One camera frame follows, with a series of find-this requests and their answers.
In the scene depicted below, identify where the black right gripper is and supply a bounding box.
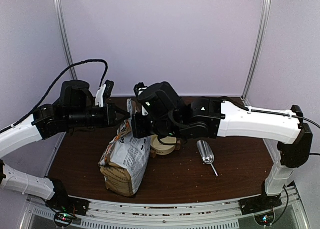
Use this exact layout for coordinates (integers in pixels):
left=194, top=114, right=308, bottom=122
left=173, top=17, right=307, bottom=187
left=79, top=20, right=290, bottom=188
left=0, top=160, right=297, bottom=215
left=131, top=111, right=184, bottom=139

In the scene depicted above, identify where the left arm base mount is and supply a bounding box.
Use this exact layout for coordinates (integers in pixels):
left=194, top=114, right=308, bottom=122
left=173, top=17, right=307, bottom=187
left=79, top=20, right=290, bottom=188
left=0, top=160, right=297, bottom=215
left=46, top=196, right=90, bottom=216

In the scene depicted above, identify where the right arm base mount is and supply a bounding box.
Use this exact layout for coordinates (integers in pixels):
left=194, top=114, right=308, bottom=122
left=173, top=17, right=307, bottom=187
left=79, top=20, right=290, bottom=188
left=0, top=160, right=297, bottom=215
left=239, top=194, right=282, bottom=215

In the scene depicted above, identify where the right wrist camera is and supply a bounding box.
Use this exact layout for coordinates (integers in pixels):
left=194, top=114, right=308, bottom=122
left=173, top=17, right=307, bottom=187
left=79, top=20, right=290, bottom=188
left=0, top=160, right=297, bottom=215
left=133, top=82, right=148, bottom=98

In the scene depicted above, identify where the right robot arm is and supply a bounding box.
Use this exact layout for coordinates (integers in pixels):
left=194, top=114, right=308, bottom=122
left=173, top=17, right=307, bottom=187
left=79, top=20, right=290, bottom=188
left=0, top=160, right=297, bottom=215
left=131, top=82, right=313, bottom=210

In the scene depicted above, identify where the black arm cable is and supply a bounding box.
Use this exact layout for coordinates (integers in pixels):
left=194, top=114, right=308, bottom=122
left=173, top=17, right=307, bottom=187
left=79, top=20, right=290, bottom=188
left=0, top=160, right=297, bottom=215
left=0, top=59, right=110, bottom=137
left=219, top=96, right=320, bottom=157

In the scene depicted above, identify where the left aluminium frame post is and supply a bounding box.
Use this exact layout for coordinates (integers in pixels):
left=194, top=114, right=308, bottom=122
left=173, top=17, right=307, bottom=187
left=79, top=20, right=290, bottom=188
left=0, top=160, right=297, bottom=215
left=53, top=0, right=74, bottom=66

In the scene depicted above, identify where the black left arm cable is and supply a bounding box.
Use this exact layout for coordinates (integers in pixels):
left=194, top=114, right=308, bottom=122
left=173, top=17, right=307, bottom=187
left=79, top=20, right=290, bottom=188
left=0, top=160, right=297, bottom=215
left=0, top=59, right=110, bottom=137

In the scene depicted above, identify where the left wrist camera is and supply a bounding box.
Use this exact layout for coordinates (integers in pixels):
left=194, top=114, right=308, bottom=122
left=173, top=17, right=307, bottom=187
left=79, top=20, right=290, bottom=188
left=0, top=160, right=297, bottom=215
left=94, top=80, right=115, bottom=108

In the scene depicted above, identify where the dog food bag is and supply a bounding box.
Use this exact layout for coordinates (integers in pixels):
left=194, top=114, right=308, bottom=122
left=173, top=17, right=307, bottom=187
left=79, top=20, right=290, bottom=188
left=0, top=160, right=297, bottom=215
left=97, top=98, right=151, bottom=197

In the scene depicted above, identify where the aluminium frame post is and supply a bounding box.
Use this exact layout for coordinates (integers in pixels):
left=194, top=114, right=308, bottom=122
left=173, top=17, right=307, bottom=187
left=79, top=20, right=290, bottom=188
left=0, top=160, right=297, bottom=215
left=53, top=0, right=74, bottom=66
left=241, top=0, right=272, bottom=105

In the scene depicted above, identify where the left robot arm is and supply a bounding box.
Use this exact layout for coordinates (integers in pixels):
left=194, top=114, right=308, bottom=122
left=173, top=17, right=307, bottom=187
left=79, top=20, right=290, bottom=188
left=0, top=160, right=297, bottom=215
left=0, top=80, right=130, bottom=211

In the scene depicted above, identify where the front aluminium rail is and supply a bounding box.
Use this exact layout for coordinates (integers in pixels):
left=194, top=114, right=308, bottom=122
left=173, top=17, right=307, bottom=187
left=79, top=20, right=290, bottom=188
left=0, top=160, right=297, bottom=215
left=24, top=186, right=308, bottom=229

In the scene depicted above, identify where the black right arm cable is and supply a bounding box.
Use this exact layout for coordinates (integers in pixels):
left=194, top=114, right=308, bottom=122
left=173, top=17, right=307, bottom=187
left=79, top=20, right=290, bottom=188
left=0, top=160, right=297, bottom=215
left=219, top=96, right=320, bottom=157

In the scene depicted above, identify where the wooden bowl stand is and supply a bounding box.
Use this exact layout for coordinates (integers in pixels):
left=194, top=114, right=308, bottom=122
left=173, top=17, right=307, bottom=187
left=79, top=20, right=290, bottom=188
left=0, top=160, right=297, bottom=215
left=150, top=140, right=181, bottom=158

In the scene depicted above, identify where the cream pet bowl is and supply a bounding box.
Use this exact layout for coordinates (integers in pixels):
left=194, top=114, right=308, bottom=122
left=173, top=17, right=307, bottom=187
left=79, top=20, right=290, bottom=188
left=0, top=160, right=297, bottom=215
left=150, top=135, right=177, bottom=156

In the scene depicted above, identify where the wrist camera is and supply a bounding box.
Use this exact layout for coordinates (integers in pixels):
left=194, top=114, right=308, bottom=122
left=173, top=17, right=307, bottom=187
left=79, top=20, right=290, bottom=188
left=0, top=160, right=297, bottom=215
left=94, top=80, right=115, bottom=108
left=133, top=82, right=148, bottom=98

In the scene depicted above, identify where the right aluminium frame post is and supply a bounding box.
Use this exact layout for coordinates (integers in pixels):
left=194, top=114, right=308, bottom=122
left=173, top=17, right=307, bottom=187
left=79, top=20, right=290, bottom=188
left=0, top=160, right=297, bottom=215
left=241, top=0, right=272, bottom=105

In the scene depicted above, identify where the metal food scoop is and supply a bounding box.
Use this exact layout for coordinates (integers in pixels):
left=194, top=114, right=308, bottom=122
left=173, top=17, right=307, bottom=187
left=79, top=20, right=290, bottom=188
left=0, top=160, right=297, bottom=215
left=196, top=140, right=219, bottom=177

